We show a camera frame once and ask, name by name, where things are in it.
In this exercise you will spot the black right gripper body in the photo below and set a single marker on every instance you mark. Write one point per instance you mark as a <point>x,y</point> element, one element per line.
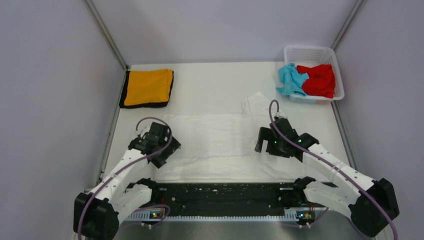
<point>275,146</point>

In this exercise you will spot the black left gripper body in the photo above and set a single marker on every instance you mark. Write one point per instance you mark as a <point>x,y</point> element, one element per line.
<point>157,160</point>

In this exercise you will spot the white t-shirt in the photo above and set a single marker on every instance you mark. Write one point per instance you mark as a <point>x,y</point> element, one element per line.
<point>221,148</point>

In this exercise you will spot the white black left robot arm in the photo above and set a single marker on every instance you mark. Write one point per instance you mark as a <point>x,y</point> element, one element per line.
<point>98,214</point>

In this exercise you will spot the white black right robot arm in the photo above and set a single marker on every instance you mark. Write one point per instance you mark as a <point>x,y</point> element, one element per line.
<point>368,203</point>

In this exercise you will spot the folded black t-shirt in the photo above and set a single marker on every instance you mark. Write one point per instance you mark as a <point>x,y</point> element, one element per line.
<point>122,96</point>

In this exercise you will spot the folded yellow t-shirt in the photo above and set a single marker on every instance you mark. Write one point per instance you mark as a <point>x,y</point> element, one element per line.
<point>147,86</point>

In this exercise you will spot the teal t-shirt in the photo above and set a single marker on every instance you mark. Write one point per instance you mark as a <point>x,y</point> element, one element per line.
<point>291,80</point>

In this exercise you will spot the red t-shirt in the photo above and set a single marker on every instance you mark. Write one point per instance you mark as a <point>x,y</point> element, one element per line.
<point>321,82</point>

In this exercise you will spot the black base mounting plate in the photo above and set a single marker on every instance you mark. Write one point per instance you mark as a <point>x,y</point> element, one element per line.
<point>225,198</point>

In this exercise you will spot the white plastic laundry basket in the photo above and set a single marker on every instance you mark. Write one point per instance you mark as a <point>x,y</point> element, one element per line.
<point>311,56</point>

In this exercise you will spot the white cable duct strip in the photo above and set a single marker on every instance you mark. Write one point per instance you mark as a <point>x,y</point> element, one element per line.
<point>288,216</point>

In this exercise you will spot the aluminium frame rail left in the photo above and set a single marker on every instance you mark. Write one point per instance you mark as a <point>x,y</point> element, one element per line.
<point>114,86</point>

